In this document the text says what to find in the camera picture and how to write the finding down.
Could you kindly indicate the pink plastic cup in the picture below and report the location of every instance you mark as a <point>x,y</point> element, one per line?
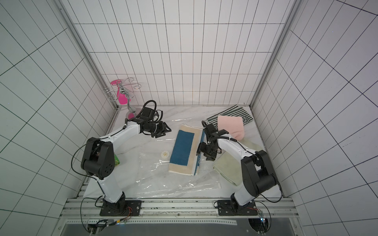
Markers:
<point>121,92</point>

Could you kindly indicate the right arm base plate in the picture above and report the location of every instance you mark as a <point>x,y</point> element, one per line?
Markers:
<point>231,208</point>

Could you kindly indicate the aluminium mounting rail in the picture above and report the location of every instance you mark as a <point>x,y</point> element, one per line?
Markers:
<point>88,208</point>

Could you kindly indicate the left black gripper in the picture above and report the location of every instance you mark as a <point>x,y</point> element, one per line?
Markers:
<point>164,126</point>

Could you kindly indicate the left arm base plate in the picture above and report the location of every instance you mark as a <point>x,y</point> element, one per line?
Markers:
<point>122,208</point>

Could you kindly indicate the blue and cream towel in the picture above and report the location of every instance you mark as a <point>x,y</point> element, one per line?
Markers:
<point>184,159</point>

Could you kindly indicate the chrome cup holder stand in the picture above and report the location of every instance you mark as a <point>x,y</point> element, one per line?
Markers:
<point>128,82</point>

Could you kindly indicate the pink towel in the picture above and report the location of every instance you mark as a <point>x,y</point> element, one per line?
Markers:
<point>233,125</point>

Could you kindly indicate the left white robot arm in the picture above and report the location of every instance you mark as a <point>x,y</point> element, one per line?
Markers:
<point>98,160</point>

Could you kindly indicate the green striped Doraemon towel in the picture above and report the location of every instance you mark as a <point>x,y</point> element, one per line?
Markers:
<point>234,111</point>

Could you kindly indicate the light green folded towel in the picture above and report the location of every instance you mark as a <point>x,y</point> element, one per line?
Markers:
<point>229,168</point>

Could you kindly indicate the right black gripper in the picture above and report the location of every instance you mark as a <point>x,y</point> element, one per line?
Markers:
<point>207,146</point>

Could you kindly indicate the colourful snack packet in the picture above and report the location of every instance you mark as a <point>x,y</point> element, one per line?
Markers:
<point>117,162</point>

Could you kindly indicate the clear plastic vacuum bag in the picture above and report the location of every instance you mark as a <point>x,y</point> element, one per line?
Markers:
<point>153,178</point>

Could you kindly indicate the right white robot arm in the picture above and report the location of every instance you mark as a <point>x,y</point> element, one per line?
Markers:
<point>258,173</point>

